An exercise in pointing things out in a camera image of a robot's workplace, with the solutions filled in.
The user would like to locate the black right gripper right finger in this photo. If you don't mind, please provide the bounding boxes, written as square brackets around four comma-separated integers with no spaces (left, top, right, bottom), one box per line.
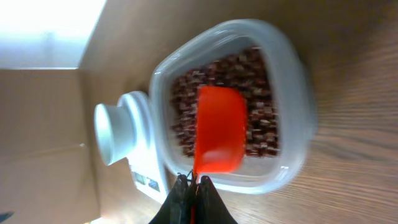
[195,175,237,224]

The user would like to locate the orange measuring scoop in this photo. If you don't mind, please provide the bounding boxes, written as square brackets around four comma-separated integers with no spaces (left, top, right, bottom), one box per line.
[193,86,248,174]

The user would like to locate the clear plastic container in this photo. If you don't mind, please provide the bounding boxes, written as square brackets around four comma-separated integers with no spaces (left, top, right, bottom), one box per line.
[149,19,317,194]

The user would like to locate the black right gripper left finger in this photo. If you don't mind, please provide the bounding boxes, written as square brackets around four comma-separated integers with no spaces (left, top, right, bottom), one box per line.
[149,174,195,224]

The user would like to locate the white round bowl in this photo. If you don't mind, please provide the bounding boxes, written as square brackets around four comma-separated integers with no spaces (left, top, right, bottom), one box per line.
[94,104,136,166]

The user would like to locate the red adzuki beans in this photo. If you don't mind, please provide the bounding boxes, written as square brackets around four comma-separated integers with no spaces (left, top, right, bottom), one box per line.
[170,46,280,157]

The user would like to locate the white digital kitchen scale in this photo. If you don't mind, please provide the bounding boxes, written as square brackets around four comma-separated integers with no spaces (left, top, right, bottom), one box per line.
[116,90,170,205]

